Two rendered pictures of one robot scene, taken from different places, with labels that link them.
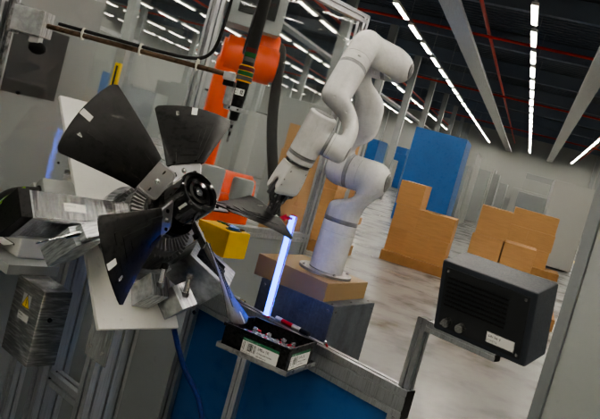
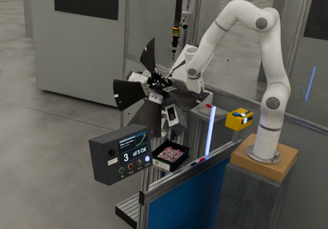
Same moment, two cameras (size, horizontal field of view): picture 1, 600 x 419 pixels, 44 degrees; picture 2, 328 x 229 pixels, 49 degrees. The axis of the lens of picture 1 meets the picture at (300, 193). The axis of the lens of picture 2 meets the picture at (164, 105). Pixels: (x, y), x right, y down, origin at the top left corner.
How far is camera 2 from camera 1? 284 cm
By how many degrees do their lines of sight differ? 89
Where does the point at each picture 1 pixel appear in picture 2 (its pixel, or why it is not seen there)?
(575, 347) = not seen: outside the picture
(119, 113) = (151, 48)
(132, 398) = not seen: hidden behind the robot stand
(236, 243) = (231, 120)
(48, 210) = (132, 78)
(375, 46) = (228, 10)
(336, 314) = (229, 171)
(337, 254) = (256, 142)
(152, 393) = not seen: hidden behind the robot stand
